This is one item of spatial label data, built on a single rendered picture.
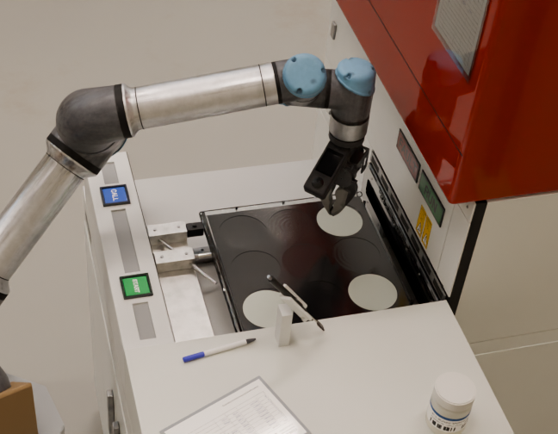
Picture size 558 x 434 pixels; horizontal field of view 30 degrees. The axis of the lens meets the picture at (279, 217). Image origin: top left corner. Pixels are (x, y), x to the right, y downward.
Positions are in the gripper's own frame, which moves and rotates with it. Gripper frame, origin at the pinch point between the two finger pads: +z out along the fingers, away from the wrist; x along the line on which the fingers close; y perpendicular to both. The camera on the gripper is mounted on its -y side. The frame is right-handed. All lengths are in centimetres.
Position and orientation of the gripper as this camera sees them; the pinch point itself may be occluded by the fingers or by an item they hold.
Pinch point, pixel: (331, 212)
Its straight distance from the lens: 218.6
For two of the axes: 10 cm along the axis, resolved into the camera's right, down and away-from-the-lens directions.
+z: -0.8, 7.2, 6.8
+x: -8.8, -3.7, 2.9
